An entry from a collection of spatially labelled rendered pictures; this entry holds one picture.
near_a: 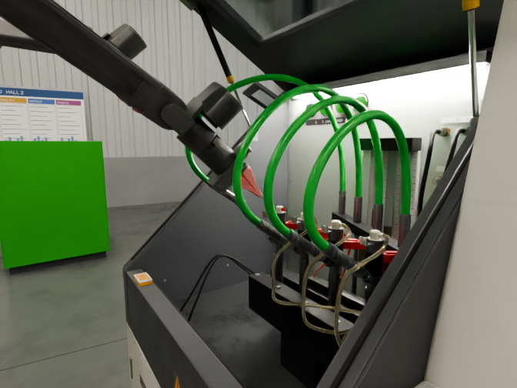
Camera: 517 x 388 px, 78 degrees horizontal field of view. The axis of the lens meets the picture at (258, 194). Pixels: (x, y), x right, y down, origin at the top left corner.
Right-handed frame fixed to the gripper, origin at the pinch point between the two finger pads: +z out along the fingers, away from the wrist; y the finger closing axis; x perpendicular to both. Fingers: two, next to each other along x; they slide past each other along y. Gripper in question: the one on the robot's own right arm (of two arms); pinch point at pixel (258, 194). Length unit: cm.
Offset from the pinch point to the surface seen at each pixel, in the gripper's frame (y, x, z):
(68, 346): -136, 154, 29
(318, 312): -10.0, -15.5, 17.4
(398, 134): 19.1, -21.3, 2.9
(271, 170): 1.5, -18.6, -8.0
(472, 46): 32.1, -27.2, -0.7
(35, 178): -104, 306, -71
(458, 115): 37.4, -13.1, 16.4
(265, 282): -13.0, -0.7, 14.4
